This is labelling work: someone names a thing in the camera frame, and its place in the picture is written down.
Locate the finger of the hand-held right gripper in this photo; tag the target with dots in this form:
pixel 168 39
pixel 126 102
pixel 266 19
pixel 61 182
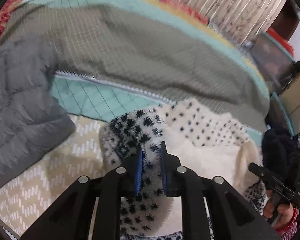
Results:
pixel 272 181

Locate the teal patterned bedspread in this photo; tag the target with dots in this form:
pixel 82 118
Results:
pixel 140 55

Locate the grey quilted puffer jacket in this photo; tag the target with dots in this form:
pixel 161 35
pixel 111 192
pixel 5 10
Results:
pixel 20 110

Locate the clear storage box red lid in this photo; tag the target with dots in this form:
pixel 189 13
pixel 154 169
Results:
pixel 270 55

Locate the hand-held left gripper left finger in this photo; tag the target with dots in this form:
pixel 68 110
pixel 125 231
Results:
pixel 138 172

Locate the white dotted fleece garment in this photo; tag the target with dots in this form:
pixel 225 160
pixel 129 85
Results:
pixel 207 155

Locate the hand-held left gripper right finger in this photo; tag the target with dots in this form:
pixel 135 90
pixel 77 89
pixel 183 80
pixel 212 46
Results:
pixel 164 175

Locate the beige leaf print curtain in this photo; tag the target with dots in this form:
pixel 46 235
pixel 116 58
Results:
pixel 227 5

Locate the beige cardboard box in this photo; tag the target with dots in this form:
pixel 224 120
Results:
pixel 298 92

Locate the dark navy fleece cloth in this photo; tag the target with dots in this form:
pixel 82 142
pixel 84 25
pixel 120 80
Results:
pixel 277 150

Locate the person's right hand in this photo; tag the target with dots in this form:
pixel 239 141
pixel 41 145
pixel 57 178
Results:
pixel 286 212

